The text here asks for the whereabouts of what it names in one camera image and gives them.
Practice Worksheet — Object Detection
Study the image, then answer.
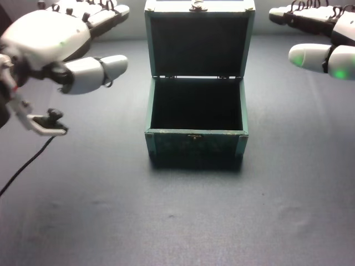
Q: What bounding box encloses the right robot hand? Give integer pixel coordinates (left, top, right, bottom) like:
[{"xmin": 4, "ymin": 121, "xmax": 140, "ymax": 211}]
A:
[{"xmin": 268, "ymin": 0, "xmax": 355, "ymax": 81}]

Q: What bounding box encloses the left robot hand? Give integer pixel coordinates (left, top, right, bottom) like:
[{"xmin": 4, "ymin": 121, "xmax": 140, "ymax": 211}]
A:
[{"xmin": 0, "ymin": 0, "xmax": 130, "ymax": 95}]

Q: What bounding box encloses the teal wooden chest box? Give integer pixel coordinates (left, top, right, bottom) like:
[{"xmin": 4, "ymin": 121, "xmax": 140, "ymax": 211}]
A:
[{"xmin": 144, "ymin": 0, "xmax": 250, "ymax": 168}]

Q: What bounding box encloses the grey table cloth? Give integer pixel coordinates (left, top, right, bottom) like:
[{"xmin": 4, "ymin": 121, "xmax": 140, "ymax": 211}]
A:
[{"xmin": 0, "ymin": 34, "xmax": 355, "ymax": 266}]

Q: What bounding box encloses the wrist camera on white bracket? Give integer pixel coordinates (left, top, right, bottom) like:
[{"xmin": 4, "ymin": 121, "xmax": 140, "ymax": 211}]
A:
[{"xmin": 25, "ymin": 108, "xmax": 69, "ymax": 137}]

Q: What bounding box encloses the black camera cable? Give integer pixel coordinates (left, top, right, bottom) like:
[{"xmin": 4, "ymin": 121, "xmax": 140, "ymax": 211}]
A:
[{"xmin": 0, "ymin": 135, "xmax": 56, "ymax": 196}]

